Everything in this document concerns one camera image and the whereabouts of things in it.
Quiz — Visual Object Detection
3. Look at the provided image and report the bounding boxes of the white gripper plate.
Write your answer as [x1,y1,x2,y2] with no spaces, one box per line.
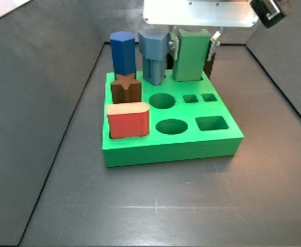
[142,0,258,61]

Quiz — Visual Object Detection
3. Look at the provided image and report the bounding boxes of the green arch block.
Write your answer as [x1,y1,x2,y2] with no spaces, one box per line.
[171,29,210,81]

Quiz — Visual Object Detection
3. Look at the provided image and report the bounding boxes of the green shape sorter board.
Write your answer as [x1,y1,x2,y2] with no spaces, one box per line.
[101,70,244,167]

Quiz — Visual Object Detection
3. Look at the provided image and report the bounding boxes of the black curved holder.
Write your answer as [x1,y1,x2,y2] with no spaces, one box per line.
[166,53,216,78]

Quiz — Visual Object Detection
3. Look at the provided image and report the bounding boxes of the light blue pentagon block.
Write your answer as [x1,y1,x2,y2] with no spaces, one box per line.
[138,28,169,86]

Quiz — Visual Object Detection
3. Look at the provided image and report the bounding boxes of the dark blue hexagonal block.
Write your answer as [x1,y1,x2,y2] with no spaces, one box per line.
[109,31,135,75]

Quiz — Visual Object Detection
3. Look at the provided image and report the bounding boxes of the brown star block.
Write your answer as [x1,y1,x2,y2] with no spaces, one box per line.
[110,73,141,104]

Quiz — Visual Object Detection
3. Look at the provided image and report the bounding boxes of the red rounded block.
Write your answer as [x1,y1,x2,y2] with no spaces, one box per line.
[106,102,149,139]

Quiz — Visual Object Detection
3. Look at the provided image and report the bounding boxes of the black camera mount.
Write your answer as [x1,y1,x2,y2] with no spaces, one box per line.
[249,0,293,28]

